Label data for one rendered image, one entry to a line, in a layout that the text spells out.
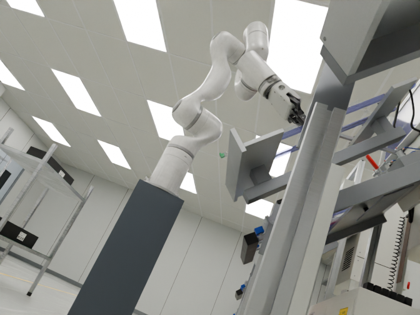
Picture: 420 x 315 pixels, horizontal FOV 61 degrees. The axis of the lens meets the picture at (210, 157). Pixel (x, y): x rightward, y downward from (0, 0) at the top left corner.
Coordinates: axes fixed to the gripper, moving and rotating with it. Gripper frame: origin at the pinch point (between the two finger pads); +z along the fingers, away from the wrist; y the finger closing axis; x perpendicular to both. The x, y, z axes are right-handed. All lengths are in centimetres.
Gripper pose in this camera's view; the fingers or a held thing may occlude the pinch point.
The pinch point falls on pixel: (303, 122)
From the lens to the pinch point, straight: 119.8
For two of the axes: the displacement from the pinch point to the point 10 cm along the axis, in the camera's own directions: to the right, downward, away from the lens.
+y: 0.0, 4.4, 9.0
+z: 5.5, 7.5, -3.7
